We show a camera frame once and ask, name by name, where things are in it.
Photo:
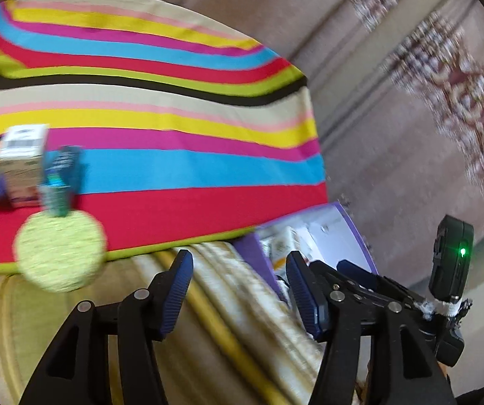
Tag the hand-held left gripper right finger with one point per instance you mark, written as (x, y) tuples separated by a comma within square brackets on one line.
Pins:
[(305, 299)]

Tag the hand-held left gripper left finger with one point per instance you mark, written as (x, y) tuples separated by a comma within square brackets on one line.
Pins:
[(178, 293)]

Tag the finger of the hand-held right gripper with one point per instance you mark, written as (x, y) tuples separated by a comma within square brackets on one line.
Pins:
[(364, 282)]

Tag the purple cardboard box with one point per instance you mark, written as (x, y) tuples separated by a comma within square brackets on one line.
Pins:
[(351, 240)]

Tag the cream printed packet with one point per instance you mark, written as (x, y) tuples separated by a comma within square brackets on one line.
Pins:
[(282, 242)]

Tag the round green sponge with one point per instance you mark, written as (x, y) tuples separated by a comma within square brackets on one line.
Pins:
[(60, 253)]

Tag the multicolour striped blanket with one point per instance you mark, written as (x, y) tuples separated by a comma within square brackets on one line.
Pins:
[(161, 143)]

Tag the teal box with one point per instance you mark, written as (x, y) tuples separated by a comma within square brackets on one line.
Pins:
[(62, 177)]

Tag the patterned carpet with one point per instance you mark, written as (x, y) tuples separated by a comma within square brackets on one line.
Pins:
[(415, 93)]

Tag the white grey carton box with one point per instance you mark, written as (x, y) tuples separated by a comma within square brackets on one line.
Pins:
[(20, 164)]

